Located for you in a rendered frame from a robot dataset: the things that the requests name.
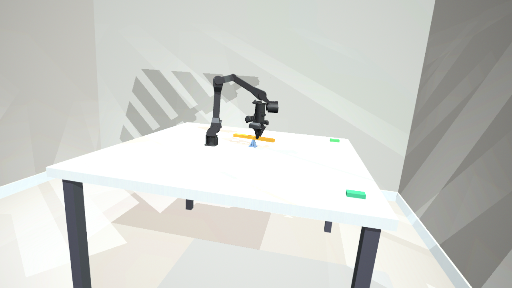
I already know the teal rectangular bar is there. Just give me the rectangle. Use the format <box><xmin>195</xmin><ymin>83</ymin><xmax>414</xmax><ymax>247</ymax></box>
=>
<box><xmin>346</xmin><ymin>190</ymin><xmax>366</xmax><ymax>199</ymax></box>

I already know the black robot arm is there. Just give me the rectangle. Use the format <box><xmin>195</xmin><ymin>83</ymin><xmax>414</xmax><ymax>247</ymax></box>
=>
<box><xmin>205</xmin><ymin>74</ymin><xmax>278</xmax><ymax>146</ymax></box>

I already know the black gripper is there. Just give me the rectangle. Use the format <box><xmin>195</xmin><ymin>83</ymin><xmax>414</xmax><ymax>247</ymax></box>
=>
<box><xmin>249</xmin><ymin>112</ymin><xmax>269</xmax><ymax>139</ymax></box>

